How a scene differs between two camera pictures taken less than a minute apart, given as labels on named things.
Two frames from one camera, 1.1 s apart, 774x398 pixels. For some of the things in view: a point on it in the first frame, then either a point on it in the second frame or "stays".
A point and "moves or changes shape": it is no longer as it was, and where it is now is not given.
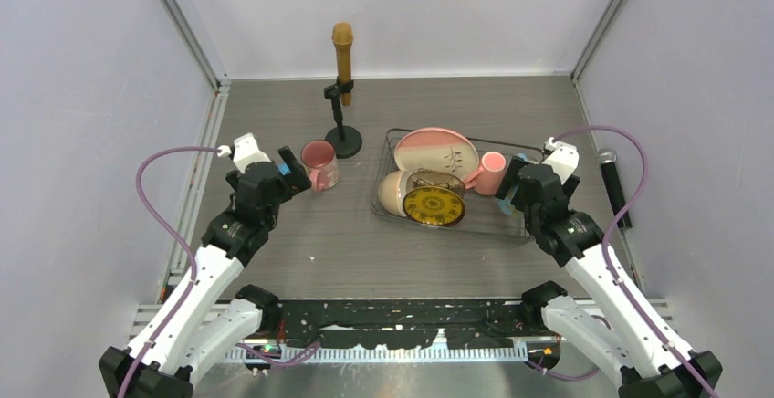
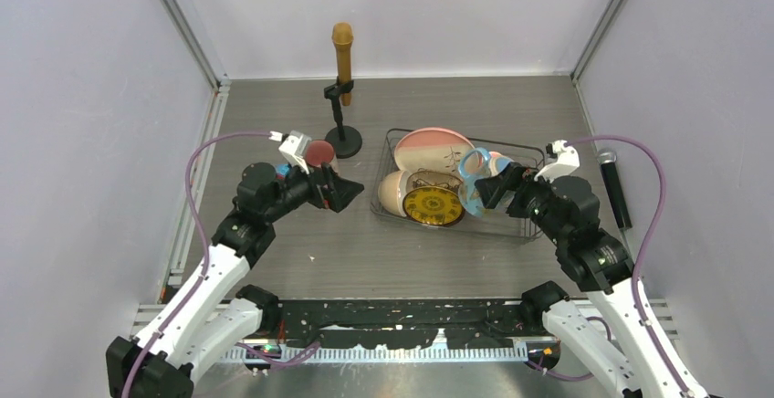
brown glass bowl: x=435 y=178 stays
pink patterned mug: x=320 y=161 stays
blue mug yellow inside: x=505 y=204 moves or changes shape
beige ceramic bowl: x=392 y=191 stays
